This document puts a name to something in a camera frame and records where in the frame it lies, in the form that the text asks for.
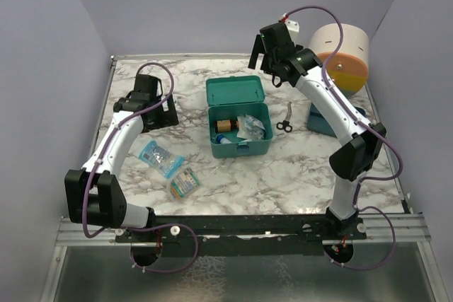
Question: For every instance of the blue white packet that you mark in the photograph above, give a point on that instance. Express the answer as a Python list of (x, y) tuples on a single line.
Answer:
[(254, 128)]

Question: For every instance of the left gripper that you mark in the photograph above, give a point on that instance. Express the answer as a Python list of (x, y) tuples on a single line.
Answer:
[(168, 117)]

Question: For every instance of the white blue bandage roll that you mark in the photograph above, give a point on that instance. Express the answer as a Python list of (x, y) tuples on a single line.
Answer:
[(221, 139)]

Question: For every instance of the blue clear plastic pouch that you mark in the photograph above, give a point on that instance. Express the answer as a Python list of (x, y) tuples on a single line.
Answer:
[(158, 158)]

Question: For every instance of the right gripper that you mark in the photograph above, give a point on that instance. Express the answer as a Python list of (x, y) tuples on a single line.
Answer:
[(258, 49)]

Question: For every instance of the black-handled bandage scissors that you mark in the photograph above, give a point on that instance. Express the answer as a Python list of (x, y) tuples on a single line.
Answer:
[(285, 124)]

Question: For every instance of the blue divided tray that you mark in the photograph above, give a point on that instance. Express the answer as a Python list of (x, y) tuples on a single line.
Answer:
[(316, 122)]

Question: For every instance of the orange teal bandage packet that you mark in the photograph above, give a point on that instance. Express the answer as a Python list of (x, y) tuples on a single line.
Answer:
[(183, 183)]

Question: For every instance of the teal medicine kit box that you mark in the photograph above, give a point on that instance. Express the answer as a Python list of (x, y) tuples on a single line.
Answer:
[(229, 97)]

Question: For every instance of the round pastel drawer cabinet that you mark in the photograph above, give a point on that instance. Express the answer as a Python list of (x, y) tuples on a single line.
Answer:
[(349, 68)]

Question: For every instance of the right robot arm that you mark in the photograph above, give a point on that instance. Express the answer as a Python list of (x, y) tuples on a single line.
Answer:
[(360, 140)]

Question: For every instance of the white gauze pad bag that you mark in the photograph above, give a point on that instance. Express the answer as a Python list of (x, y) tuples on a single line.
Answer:
[(246, 128)]

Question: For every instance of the brown orange-capped medicine bottle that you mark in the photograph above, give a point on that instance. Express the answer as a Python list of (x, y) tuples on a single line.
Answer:
[(222, 126)]

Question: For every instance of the black mounting rail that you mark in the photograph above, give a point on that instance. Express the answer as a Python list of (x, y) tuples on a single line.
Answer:
[(244, 235)]

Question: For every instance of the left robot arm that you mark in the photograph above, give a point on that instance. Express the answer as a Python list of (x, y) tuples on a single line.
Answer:
[(94, 195)]

